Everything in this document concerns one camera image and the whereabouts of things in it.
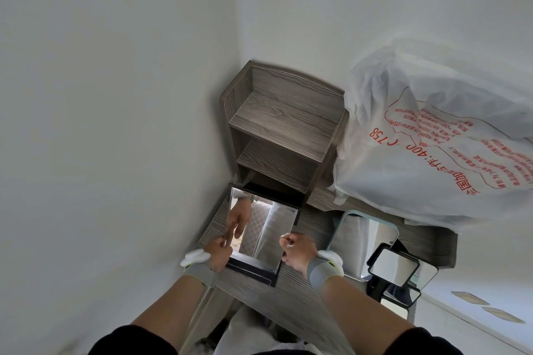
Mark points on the person's left forearm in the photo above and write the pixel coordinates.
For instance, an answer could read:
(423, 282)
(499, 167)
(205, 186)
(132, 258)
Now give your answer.
(170, 308)

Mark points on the grey wooden shelf unit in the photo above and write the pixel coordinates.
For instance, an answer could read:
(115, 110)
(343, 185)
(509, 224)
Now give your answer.
(283, 117)

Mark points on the black-framed rounded mirror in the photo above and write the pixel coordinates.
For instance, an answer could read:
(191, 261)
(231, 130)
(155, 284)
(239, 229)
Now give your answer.
(396, 308)
(428, 275)

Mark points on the grey wristband with white tracker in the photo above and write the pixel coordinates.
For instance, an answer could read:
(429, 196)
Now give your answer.
(322, 270)
(199, 269)

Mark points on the white plastic bag red print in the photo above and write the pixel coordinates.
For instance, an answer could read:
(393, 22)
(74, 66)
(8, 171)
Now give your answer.
(433, 138)

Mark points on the person's black shirt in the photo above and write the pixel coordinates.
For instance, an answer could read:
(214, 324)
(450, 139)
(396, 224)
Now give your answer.
(125, 342)

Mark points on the person's right hand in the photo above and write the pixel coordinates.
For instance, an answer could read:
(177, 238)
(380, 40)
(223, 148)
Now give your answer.
(300, 251)

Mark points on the person's right fingers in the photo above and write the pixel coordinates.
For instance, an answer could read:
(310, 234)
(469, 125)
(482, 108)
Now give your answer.
(287, 239)

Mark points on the beige flat panel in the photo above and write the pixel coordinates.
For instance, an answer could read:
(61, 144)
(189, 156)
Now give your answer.
(504, 314)
(470, 298)

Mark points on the small black mirror on stand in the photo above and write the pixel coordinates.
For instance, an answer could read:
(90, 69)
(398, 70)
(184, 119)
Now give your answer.
(393, 267)

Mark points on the light blue framed mirror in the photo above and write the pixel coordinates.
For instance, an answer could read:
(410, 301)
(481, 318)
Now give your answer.
(354, 238)

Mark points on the person's right forearm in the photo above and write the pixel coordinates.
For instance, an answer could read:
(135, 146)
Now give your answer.
(356, 312)

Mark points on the person's left hand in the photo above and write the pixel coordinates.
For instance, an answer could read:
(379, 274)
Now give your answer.
(216, 254)

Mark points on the black-framed rectangular mirror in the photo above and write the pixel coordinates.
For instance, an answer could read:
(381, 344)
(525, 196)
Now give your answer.
(266, 238)

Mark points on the person's light grey trousers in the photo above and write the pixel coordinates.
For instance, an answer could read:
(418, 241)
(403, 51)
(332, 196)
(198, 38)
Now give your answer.
(250, 336)

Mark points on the person's left fingers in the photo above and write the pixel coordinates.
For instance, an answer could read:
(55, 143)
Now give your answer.
(226, 248)

